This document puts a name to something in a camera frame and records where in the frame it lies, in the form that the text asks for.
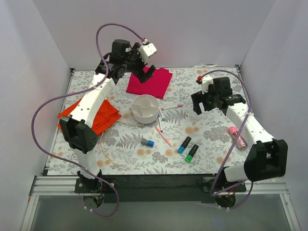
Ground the pink capped white pen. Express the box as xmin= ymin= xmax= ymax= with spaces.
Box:
xmin=161 ymin=104 xmax=183 ymax=110

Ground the white round organizer container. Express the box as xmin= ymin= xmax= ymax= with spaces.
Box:
xmin=131 ymin=94 xmax=159 ymax=124

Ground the salmon pink pen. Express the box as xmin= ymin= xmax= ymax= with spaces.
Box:
xmin=155 ymin=127 xmax=172 ymax=147

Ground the blue capped black highlighter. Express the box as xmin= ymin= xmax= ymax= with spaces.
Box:
xmin=178 ymin=136 xmax=191 ymax=154

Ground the grey blue glue stick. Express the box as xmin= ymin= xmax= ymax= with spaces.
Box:
xmin=141 ymin=138 xmax=154 ymax=147

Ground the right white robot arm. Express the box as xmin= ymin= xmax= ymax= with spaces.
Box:
xmin=191 ymin=76 xmax=288 ymax=194

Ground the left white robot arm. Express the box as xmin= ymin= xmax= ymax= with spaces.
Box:
xmin=60 ymin=39 xmax=157 ymax=193

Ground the magenta cloth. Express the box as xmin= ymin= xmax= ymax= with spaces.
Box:
xmin=126 ymin=68 xmax=173 ymax=99

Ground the orange cloth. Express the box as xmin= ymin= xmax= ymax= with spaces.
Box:
xmin=58 ymin=99 xmax=121 ymax=136

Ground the pink capped clear tube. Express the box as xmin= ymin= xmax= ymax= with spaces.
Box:
xmin=229 ymin=127 xmax=248 ymax=150

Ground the green capped black highlighter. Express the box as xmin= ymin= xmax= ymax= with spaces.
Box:
xmin=185 ymin=144 xmax=199 ymax=163

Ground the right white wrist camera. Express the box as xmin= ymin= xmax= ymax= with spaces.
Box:
xmin=197 ymin=75 xmax=214 ymax=94

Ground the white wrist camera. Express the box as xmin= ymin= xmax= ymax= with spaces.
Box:
xmin=138 ymin=43 xmax=157 ymax=64
xmin=197 ymin=75 xmax=214 ymax=94

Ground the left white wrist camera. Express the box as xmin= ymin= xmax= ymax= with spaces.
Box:
xmin=138 ymin=43 xmax=157 ymax=64

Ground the beige string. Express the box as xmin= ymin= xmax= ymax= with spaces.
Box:
xmin=100 ymin=120 xmax=146 ymax=168

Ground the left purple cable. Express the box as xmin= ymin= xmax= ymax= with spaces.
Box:
xmin=31 ymin=23 xmax=147 ymax=217

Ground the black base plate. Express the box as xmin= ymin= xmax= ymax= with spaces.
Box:
xmin=74 ymin=173 xmax=246 ymax=204

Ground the aluminium rail frame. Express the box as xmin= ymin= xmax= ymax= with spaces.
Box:
xmin=21 ymin=176 xmax=301 ymax=231

